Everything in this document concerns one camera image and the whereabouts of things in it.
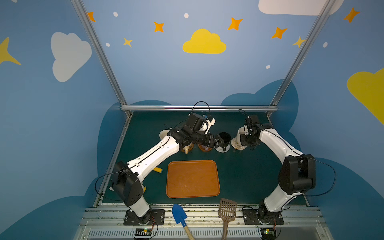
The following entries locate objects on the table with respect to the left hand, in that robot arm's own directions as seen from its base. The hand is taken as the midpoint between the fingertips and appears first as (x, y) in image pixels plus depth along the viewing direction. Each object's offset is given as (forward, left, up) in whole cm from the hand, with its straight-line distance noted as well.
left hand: (216, 138), depth 75 cm
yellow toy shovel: (-7, +33, -25) cm, 42 cm away
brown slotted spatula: (-29, -6, -24) cm, 38 cm away
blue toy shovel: (-31, +18, -25) cm, 44 cm away
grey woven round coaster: (+8, -7, -24) cm, 26 cm away
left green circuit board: (-38, +36, -29) cm, 60 cm away
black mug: (+12, -10, -16) cm, 23 cm away
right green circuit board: (-38, -26, -29) cm, 54 cm away
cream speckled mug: (+8, +15, -23) cm, 29 cm away
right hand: (+8, -22, -14) cm, 27 cm away
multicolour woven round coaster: (+14, -17, -26) cm, 34 cm away
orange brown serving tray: (-11, +12, -26) cm, 31 cm away
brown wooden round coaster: (+9, 0, -25) cm, 27 cm away
